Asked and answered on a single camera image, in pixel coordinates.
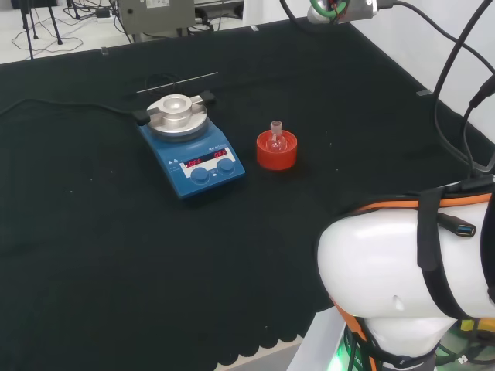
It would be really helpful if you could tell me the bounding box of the clear glass round-bottom flask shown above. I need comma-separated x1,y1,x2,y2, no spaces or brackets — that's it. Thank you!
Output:
269,120,288,152

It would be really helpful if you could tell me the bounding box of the red round flask holder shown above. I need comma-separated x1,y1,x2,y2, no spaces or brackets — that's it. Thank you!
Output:
255,129,299,172

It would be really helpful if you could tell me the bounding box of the blue base heater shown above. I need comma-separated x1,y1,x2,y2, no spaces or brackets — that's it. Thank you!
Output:
135,89,248,201

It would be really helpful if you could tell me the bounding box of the thin silver metal rod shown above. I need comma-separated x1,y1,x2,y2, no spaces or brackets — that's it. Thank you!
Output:
136,71,220,95

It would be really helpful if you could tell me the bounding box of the black bench cloth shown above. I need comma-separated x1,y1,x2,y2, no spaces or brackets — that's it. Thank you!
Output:
0,17,495,366

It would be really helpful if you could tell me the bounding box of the grey metal box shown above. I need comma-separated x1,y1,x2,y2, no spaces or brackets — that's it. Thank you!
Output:
118,0,196,36

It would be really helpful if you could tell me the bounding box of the black tripod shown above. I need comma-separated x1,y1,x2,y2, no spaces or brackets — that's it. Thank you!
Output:
21,0,63,46

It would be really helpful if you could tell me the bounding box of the yellow stop button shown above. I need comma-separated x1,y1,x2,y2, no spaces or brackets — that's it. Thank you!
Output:
459,317,495,342

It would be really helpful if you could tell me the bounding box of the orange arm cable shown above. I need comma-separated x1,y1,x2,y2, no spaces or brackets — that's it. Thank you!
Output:
353,192,495,213

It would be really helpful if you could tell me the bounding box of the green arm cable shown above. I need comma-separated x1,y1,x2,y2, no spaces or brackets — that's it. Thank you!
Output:
309,0,349,19

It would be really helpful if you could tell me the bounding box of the black heater power cable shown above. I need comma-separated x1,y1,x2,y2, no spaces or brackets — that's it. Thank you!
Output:
0,98,140,117

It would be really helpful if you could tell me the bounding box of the black cable with blue plug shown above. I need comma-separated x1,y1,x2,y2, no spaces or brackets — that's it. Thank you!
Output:
436,213,477,238

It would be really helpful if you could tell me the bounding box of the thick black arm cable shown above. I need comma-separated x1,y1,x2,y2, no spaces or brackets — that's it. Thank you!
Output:
432,0,495,173

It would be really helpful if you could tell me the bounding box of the black floor cable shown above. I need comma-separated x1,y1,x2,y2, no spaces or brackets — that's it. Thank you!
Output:
11,0,84,54

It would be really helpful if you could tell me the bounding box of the black cable with long connector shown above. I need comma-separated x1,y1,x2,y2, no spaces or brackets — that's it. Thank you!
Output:
460,75,495,179

